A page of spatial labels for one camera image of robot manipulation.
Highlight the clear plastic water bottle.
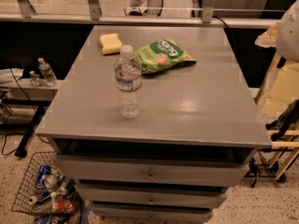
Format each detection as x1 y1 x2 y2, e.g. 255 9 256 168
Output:
114 45 142 119

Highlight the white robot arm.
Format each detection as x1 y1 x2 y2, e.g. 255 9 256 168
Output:
276 0 299 62

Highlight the tall bottle on side shelf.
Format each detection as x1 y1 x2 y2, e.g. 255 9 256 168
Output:
38 58 57 87

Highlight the green bottle in basket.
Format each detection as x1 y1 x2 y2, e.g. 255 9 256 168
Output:
59 178 76 195

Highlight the short bottle on side shelf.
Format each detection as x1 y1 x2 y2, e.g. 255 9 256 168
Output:
30 71 42 87

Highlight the grey drawer cabinet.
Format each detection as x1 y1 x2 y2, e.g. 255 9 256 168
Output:
36 24 273 224

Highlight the green snack bag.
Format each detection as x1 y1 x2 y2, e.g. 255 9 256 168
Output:
135 38 196 75

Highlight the yellow sponge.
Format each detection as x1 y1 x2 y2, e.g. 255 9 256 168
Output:
99 33 122 55

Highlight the top cabinet drawer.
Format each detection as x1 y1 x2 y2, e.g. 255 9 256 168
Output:
55 155 249 187

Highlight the cabinet drawer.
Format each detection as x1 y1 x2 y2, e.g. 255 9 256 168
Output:
76 184 226 209
55 155 249 187
90 203 212 223

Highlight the middle cabinet drawer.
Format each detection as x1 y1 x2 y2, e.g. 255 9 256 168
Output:
76 184 226 209

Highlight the bottom cabinet drawer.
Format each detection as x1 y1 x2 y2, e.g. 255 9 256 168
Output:
90 203 212 223

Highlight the blue soda can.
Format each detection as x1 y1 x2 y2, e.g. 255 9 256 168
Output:
36 165 51 188

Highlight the grey side table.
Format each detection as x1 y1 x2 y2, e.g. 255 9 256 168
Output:
1 78 63 158

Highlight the orange can in basket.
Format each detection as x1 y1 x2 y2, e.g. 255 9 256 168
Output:
52 200 77 214

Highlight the black cable on floor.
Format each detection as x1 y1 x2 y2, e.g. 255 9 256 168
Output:
0 68 24 157

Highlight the wire basket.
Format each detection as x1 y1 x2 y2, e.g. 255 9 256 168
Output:
12 152 78 216

